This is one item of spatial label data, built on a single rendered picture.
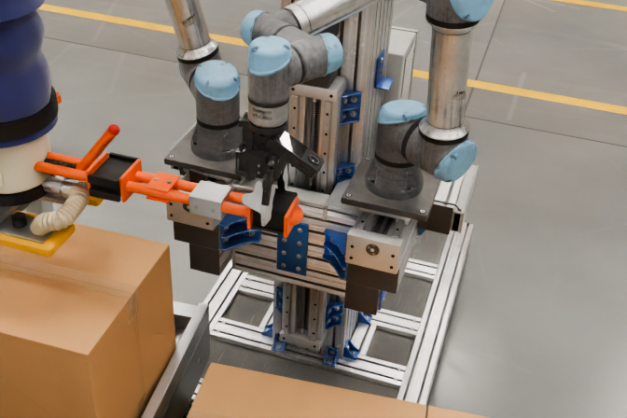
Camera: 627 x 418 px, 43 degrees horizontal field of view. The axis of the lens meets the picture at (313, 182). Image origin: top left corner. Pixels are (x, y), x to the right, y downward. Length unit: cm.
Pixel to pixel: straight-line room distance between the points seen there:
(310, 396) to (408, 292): 96
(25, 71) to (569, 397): 221
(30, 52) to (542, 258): 260
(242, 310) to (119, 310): 113
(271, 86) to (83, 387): 80
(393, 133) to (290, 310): 81
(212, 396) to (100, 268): 48
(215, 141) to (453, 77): 69
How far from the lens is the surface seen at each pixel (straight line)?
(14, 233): 178
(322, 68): 148
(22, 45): 164
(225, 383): 223
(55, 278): 197
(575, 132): 478
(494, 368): 314
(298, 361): 275
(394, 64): 238
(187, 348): 223
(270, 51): 140
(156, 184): 166
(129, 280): 193
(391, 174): 202
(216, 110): 211
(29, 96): 168
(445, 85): 180
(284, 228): 156
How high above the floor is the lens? 218
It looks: 33 degrees down
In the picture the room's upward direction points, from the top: 3 degrees clockwise
